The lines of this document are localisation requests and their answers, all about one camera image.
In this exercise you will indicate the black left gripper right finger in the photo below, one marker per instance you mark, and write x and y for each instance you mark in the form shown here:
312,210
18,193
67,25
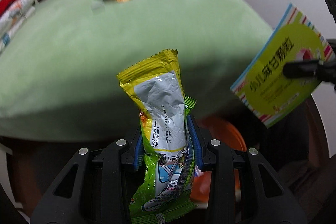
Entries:
260,196

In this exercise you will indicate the yellow green snack wrapper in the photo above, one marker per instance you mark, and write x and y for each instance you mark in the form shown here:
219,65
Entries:
154,84

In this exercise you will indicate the green bed cover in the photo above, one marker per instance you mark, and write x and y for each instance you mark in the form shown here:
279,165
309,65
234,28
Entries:
59,71

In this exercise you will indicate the orange trash bin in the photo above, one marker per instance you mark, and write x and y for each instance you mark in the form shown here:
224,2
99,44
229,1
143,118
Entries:
214,182

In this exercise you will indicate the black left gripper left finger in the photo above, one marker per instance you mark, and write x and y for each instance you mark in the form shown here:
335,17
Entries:
94,186

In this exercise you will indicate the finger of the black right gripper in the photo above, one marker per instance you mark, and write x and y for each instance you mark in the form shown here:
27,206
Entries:
321,70

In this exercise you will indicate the yellow green medicine box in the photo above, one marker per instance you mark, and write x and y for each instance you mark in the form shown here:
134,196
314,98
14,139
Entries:
264,86

